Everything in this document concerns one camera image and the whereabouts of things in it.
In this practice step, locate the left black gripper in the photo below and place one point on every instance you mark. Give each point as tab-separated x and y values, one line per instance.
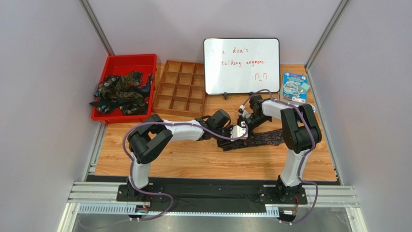
226	140

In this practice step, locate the dark paisley tie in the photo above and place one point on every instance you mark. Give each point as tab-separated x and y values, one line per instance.
273	137

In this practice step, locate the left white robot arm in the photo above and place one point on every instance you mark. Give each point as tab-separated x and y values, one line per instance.
146	141

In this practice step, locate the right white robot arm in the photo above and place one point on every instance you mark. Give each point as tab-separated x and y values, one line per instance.
301	133

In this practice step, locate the pile of patterned ties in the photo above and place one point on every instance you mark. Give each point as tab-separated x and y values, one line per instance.
127	93

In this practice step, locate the blue packaged item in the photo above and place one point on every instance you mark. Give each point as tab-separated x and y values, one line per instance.
294	88

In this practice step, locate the whiteboard with red writing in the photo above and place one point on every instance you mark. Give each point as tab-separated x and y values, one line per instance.
241	65

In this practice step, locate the brown compartment tray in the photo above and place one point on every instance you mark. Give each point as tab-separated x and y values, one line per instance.
181	90

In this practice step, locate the red plastic bin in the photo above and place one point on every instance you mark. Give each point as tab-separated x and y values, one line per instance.
122	65

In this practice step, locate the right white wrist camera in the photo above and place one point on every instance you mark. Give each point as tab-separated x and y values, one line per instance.
243	114

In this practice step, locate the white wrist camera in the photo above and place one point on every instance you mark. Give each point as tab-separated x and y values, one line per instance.
243	114
239	132

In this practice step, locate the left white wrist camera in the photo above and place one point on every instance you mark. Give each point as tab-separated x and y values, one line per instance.
239	132

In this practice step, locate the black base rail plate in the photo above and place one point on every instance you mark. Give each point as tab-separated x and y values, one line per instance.
185	195

